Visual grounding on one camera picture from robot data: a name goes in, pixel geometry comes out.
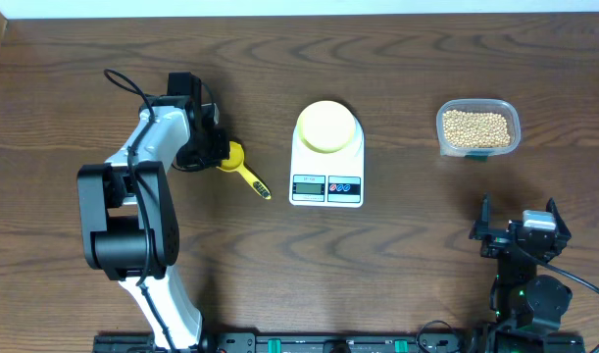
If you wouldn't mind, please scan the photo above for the clear plastic container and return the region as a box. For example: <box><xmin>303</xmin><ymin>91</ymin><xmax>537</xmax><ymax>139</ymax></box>
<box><xmin>436</xmin><ymin>98</ymin><xmax>522</xmax><ymax>159</ymax></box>

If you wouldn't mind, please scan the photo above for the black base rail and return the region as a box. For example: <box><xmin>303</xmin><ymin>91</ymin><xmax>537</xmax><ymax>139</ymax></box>
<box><xmin>90</xmin><ymin>332</ymin><xmax>585</xmax><ymax>353</ymax></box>

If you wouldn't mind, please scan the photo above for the green tape label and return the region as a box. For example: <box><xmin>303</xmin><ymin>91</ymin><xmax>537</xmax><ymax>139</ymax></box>
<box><xmin>466</xmin><ymin>153</ymin><xmax>488</xmax><ymax>162</ymax></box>

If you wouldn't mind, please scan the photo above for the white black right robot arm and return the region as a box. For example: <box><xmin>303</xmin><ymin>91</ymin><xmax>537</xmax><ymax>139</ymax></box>
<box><xmin>467</xmin><ymin>195</ymin><xmax>585</xmax><ymax>353</ymax></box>

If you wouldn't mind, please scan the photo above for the yellow bowl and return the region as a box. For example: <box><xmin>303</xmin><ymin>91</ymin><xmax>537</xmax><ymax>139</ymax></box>
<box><xmin>296</xmin><ymin>100</ymin><xmax>356</xmax><ymax>154</ymax></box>

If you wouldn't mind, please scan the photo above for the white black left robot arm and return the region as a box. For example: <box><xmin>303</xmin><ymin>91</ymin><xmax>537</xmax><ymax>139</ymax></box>
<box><xmin>76</xmin><ymin>69</ymin><xmax>229</xmax><ymax>352</ymax></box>

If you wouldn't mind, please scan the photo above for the soybeans pile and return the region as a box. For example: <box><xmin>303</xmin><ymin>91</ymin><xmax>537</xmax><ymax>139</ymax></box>
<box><xmin>442</xmin><ymin>110</ymin><xmax>511</xmax><ymax>148</ymax></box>

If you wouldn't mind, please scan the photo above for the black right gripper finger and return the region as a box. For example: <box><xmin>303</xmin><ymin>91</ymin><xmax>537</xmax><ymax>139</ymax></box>
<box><xmin>546</xmin><ymin>198</ymin><xmax>571</xmax><ymax>241</ymax></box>
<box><xmin>469</xmin><ymin>193</ymin><xmax>491</xmax><ymax>240</ymax></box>

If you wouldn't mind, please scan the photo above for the white digital kitchen scale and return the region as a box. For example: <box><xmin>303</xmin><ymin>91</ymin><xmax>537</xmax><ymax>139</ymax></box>
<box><xmin>288</xmin><ymin>116</ymin><xmax>365</xmax><ymax>208</ymax></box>

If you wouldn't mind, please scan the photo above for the yellow measuring scoop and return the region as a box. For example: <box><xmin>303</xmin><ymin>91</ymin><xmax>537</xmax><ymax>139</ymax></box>
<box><xmin>219</xmin><ymin>141</ymin><xmax>272</xmax><ymax>200</ymax></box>

